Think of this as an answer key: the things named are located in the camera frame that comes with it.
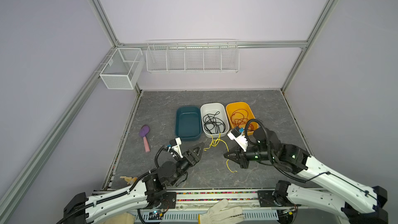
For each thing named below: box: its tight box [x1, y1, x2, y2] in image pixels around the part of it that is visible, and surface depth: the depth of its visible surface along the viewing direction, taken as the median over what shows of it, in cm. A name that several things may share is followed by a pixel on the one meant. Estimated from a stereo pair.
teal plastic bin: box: [175, 105, 202, 142], surface depth 104 cm
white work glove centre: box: [197, 199, 245, 224], surface depth 71 cm
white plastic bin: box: [200, 102, 230, 138], surface depth 104 cm
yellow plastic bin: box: [225, 101, 259, 134], surface depth 106 cm
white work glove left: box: [105, 212, 136, 224], surface depth 71 cm
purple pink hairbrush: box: [139, 124, 151, 153], surface depth 98 cm
